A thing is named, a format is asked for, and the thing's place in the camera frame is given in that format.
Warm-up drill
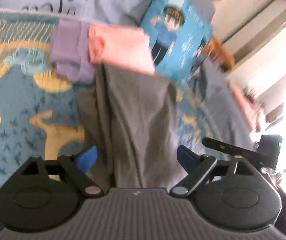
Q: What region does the folded purple garment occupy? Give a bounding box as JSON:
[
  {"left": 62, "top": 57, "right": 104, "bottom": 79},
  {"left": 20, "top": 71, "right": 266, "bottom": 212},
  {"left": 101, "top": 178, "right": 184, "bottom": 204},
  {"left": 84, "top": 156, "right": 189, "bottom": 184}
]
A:
[{"left": 50, "top": 19, "right": 96, "bottom": 84}]

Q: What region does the pink towel on duvet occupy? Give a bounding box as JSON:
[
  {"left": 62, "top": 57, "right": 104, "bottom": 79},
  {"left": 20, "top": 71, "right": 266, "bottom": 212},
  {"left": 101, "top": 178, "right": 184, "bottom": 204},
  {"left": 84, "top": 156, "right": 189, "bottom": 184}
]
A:
[{"left": 229, "top": 82, "right": 258, "bottom": 131}]

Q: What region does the folded pink towel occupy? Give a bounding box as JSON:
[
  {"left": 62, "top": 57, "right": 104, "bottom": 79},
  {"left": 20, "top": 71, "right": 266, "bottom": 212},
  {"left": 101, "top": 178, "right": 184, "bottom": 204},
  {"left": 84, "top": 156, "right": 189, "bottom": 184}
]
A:
[{"left": 88, "top": 24, "right": 155, "bottom": 75}]

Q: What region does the grey-blue duvet with lettering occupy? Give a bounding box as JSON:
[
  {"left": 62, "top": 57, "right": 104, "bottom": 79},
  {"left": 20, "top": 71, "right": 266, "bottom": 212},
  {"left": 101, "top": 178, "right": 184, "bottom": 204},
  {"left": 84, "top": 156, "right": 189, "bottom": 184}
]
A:
[{"left": 0, "top": 0, "right": 258, "bottom": 151}]

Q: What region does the blue floral quilt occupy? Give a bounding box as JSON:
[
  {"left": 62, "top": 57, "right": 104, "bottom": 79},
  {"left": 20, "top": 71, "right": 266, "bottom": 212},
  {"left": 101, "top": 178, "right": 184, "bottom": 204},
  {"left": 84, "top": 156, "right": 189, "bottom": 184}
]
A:
[{"left": 0, "top": 12, "right": 221, "bottom": 188}]

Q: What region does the grey sweatshirt with print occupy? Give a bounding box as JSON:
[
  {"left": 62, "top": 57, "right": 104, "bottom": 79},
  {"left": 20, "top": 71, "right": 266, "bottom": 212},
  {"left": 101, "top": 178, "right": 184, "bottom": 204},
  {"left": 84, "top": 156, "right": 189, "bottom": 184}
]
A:
[{"left": 75, "top": 65, "right": 186, "bottom": 190}]

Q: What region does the blue cartoon police pillow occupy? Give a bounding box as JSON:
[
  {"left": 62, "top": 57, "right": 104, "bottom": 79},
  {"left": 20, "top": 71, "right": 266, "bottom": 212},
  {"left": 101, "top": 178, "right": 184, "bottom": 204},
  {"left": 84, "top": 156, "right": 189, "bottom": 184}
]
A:
[{"left": 140, "top": 0, "right": 212, "bottom": 82}]

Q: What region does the yellow wooden stick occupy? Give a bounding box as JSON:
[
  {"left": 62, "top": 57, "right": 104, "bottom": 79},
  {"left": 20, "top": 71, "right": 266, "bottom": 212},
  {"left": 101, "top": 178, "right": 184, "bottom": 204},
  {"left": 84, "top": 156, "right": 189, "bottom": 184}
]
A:
[{"left": 204, "top": 35, "right": 235, "bottom": 72}]

